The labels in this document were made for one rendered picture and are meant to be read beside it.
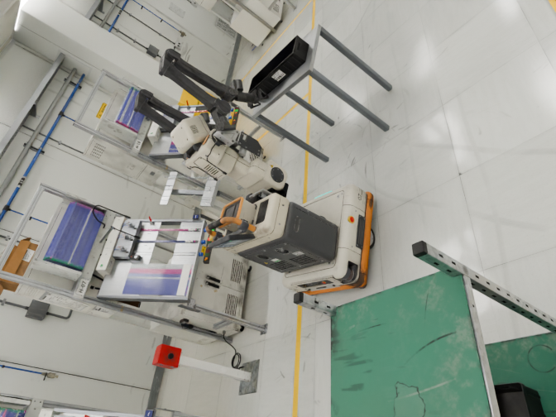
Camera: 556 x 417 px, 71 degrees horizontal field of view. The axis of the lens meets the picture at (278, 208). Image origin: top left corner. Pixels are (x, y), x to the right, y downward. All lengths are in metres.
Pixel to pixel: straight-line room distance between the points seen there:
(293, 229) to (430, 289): 1.27
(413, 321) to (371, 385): 0.20
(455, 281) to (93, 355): 4.14
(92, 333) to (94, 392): 0.58
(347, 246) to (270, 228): 0.55
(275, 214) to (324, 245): 0.38
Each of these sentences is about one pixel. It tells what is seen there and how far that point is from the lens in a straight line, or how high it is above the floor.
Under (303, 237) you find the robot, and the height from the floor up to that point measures 0.56.
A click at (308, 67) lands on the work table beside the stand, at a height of 0.80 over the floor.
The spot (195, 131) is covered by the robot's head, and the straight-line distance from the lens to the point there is 2.29.
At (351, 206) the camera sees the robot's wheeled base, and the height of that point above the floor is 0.25.
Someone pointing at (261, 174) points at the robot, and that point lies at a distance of 2.40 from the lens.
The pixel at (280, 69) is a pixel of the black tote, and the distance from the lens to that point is 2.93.
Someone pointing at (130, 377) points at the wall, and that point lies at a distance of 4.83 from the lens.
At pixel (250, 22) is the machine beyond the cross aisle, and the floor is 0.40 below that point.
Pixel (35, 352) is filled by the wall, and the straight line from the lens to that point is 4.65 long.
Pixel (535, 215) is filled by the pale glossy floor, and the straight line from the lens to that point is 2.16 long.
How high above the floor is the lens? 1.79
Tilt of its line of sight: 28 degrees down
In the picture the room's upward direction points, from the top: 63 degrees counter-clockwise
